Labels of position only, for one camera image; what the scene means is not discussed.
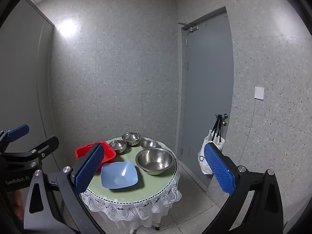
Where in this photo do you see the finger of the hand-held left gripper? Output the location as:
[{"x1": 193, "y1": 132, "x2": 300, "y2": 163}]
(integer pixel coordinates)
[
  {"x1": 24, "y1": 136, "x2": 60, "y2": 162},
  {"x1": 0, "y1": 124, "x2": 30, "y2": 153}
]

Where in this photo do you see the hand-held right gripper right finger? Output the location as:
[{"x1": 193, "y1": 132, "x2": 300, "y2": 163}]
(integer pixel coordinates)
[{"x1": 202, "y1": 142, "x2": 284, "y2": 234}]

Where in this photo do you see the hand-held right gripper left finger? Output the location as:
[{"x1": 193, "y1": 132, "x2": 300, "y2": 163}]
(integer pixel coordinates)
[{"x1": 24, "y1": 143, "x2": 105, "y2": 234}]

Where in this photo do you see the red plastic basin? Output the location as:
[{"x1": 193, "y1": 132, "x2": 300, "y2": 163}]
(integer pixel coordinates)
[{"x1": 75, "y1": 141, "x2": 117, "y2": 173}]

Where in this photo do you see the blue square plastic bowl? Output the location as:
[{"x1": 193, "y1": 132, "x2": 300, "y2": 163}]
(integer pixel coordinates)
[{"x1": 101, "y1": 161, "x2": 139, "y2": 190}]

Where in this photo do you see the small steel bowl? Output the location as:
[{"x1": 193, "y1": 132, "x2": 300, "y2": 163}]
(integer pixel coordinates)
[{"x1": 109, "y1": 140, "x2": 128, "y2": 154}]

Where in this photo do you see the hammered steel bowl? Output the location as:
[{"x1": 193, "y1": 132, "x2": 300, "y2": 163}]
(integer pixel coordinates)
[{"x1": 121, "y1": 132, "x2": 142, "y2": 147}]

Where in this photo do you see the medium steel bowl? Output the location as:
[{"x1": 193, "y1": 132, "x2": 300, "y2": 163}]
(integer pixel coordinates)
[{"x1": 141, "y1": 140, "x2": 162, "y2": 150}]

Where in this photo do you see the large steel bowl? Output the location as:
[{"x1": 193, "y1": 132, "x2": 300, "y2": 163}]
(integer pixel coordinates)
[{"x1": 135, "y1": 148, "x2": 175, "y2": 176}]

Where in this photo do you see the person's left hand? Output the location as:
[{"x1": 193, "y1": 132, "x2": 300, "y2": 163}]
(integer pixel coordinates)
[{"x1": 10, "y1": 191, "x2": 25, "y2": 221}]

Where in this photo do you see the white tote bag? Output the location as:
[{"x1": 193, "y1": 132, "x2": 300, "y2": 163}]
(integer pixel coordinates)
[{"x1": 197, "y1": 115, "x2": 225, "y2": 175}]

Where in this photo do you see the green lace-trimmed tablecloth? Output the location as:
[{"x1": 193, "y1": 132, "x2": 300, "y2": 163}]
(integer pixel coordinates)
[{"x1": 80, "y1": 138, "x2": 182, "y2": 222}]

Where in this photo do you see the white table base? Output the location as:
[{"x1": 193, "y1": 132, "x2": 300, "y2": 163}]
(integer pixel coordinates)
[{"x1": 129, "y1": 216, "x2": 161, "y2": 234}]

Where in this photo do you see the grey door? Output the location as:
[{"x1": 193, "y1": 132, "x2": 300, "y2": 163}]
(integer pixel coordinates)
[{"x1": 180, "y1": 6, "x2": 235, "y2": 193}]

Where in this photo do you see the metal door closer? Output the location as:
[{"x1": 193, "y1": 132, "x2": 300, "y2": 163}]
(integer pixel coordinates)
[{"x1": 177, "y1": 22, "x2": 199, "y2": 32}]

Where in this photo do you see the metal door handle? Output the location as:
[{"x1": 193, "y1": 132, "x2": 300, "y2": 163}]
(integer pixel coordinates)
[{"x1": 215, "y1": 113, "x2": 229, "y2": 127}]

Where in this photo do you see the grey wall panel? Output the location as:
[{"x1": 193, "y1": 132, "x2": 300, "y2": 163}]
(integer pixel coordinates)
[{"x1": 0, "y1": 0, "x2": 56, "y2": 176}]

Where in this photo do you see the white wall switch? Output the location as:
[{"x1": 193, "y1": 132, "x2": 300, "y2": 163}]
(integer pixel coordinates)
[{"x1": 254, "y1": 86, "x2": 265, "y2": 100}]

